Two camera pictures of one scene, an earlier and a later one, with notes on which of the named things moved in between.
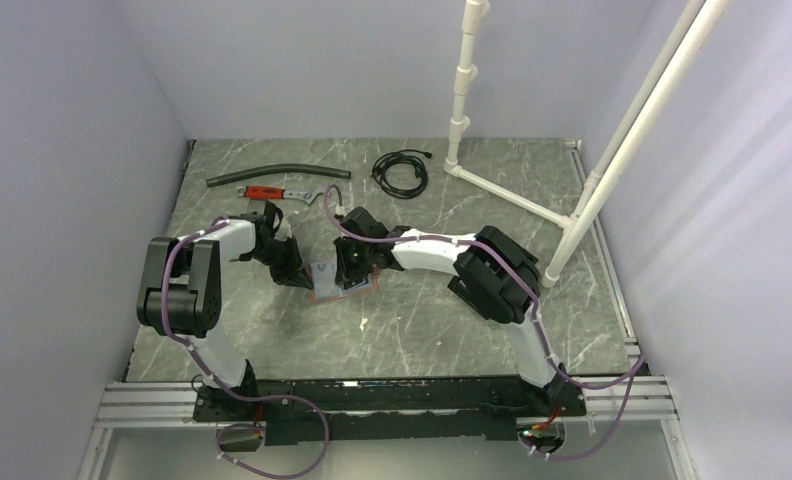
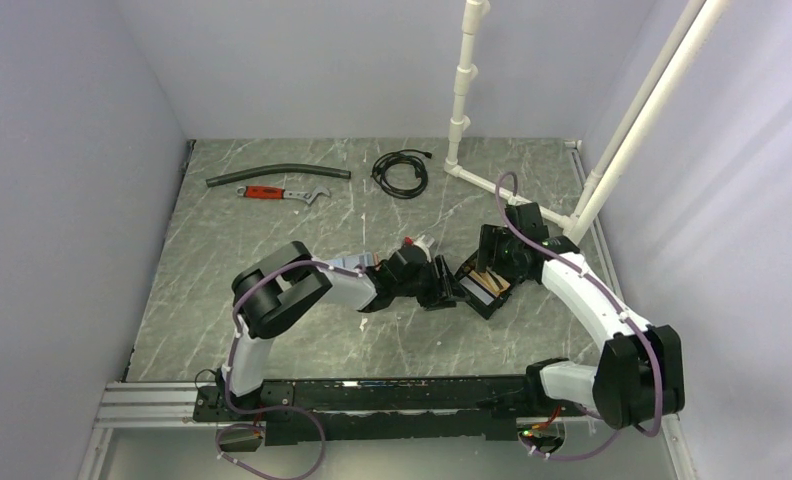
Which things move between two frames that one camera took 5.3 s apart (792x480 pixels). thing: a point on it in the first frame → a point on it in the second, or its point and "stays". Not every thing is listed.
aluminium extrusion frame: (607, 399) stays
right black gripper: (345, 274) → (492, 237)
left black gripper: (294, 274) → (444, 291)
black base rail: (295, 411) stays
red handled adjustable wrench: (277, 193) stays
